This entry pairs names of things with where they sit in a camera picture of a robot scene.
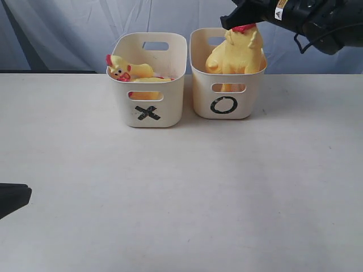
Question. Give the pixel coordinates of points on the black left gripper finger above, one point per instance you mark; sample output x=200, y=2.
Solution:
x=13, y=197

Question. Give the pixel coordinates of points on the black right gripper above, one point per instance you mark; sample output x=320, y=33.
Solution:
x=327, y=26

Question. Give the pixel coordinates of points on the yellow rubber chicken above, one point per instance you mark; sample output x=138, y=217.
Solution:
x=218, y=59
x=243, y=50

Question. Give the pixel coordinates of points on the yellow rubber chicken front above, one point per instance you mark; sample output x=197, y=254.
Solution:
x=218, y=59

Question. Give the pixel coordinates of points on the headless yellow rubber chicken body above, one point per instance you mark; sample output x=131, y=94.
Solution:
x=147, y=92

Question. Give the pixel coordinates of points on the detached yellow chicken head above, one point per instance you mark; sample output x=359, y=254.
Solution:
x=122, y=70

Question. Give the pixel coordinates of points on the cream bin marked O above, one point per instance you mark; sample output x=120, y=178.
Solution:
x=220, y=96

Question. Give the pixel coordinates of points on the blue backdrop curtain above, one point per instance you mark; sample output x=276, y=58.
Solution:
x=77, y=35

